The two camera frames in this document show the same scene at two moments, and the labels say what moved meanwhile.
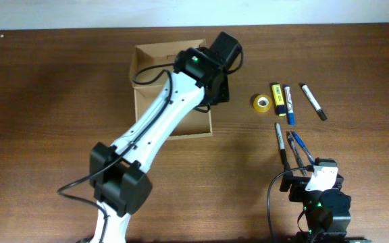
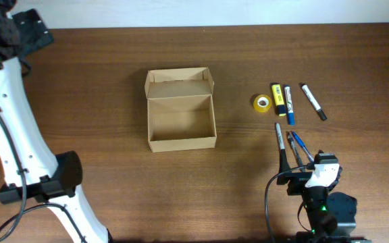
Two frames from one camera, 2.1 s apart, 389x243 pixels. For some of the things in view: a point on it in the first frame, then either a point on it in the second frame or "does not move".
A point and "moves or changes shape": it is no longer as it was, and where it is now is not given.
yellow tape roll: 262,108 does not move
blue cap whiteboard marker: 291,118 does not move
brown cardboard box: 150,67 moves or changes shape
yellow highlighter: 279,100 does not move
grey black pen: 294,144 does not move
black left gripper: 223,90 → 38,31
